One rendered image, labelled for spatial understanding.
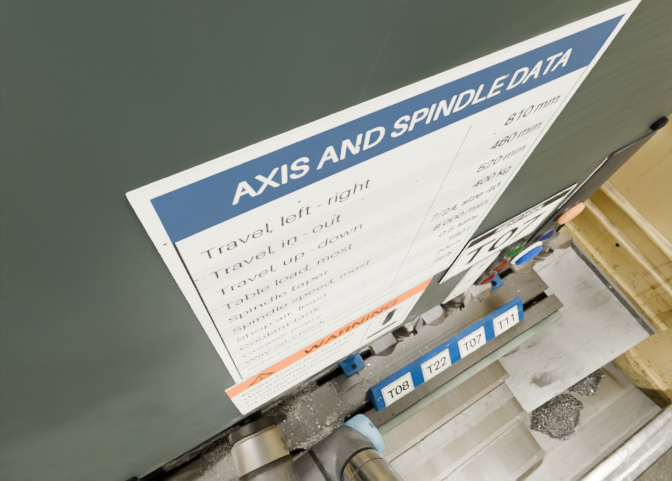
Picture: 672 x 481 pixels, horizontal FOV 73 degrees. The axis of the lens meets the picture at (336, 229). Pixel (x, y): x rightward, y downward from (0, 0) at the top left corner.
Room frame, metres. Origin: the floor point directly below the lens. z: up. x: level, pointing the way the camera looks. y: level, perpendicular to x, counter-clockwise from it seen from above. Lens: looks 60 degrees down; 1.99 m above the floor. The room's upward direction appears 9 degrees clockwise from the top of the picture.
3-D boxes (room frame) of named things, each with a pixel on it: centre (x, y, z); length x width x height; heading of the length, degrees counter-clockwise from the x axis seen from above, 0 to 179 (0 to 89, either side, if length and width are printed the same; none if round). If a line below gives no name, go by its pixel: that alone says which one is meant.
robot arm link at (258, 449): (0.03, 0.05, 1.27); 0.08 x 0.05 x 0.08; 123
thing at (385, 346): (0.24, -0.11, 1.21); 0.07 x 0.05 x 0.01; 39
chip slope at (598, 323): (0.61, -0.34, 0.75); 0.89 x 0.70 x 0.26; 39
